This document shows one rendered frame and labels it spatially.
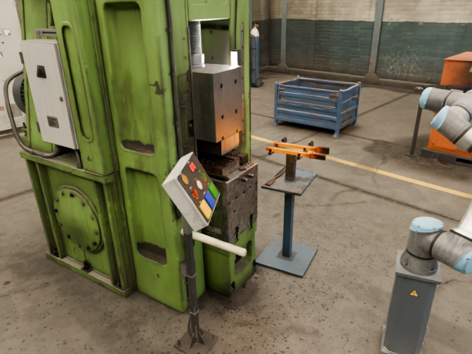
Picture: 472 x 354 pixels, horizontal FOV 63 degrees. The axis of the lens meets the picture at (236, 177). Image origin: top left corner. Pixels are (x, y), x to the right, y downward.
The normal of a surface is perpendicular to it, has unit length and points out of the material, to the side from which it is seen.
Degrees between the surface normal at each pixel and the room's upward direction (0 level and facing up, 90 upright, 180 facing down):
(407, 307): 90
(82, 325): 0
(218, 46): 90
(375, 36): 90
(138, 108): 89
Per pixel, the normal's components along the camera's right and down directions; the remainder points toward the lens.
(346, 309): -0.02, -0.91
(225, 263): -0.54, 0.35
